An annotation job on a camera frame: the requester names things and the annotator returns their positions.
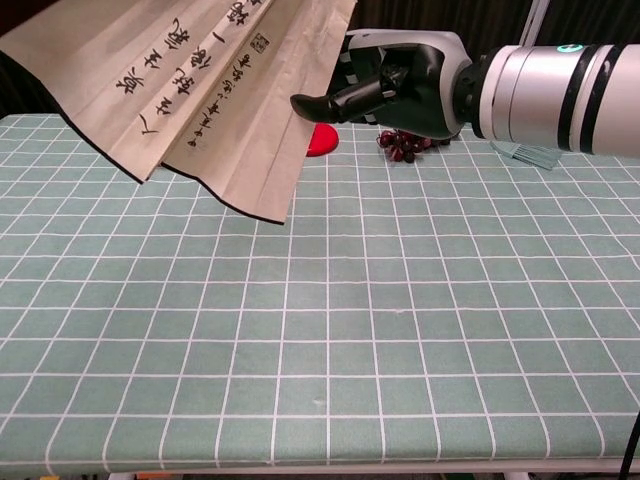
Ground pale green plastic brush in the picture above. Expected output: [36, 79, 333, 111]
[489, 140, 561, 171]

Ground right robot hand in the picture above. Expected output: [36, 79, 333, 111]
[290, 28, 474, 141]

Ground black hanging cable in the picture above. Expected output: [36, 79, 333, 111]
[619, 409, 640, 480]

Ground green checked tablecloth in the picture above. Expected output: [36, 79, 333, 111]
[0, 113, 640, 474]

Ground paper folding fan red ribs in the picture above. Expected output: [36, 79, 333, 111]
[0, 0, 357, 225]

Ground red round disc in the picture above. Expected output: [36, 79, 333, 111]
[306, 123, 340, 158]

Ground dark red grape bunch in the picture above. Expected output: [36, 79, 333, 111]
[375, 128, 451, 164]

